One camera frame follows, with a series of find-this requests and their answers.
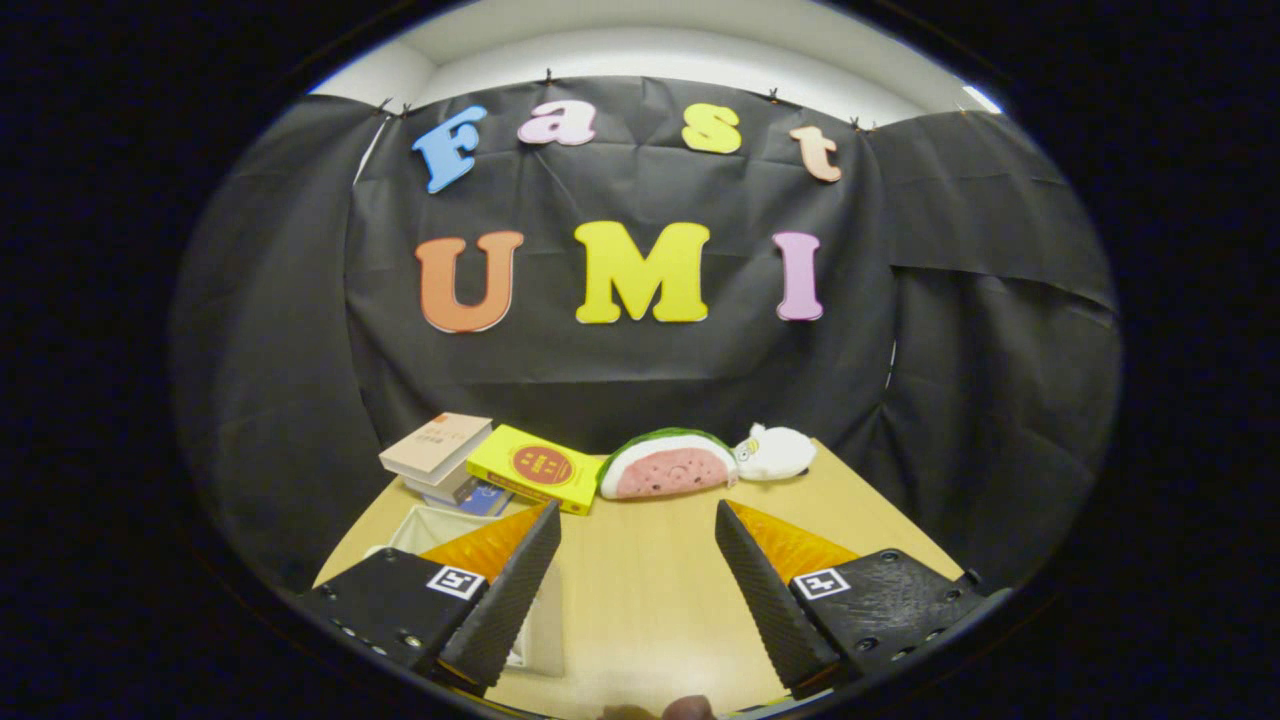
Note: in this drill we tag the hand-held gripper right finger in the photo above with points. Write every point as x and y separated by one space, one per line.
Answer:
765 600

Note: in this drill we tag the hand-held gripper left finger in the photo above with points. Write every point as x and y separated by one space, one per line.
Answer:
505 600

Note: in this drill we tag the cream fabric storage box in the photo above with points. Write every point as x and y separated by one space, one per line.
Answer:
440 525

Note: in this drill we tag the blue book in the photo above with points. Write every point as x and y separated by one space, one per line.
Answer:
485 498

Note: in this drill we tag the grey book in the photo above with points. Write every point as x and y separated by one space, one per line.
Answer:
445 488

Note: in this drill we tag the yellow book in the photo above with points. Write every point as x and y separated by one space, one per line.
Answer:
540 465

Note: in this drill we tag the white plush toy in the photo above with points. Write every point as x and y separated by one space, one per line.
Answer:
780 455

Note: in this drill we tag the watermelon slice plush toy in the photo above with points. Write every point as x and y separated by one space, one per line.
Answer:
670 470

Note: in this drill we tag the small ceiling light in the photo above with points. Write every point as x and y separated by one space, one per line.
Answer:
984 99

